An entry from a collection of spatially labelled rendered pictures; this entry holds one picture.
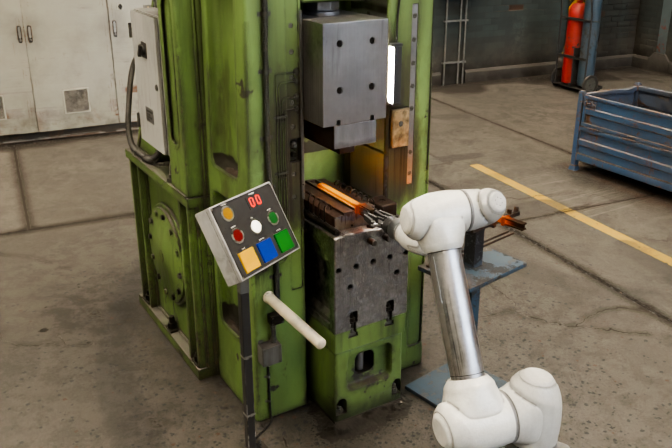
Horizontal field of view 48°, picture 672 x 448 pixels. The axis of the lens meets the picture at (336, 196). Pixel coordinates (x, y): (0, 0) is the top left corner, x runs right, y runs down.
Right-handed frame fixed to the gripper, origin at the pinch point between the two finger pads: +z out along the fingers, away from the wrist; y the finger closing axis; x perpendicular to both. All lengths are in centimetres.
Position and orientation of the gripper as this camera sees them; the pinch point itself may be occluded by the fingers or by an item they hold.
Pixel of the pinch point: (366, 211)
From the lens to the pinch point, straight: 310.5
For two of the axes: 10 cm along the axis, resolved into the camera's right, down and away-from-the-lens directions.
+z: -5.2, -3.0, 8.0
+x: 0.0, -9.4, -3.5
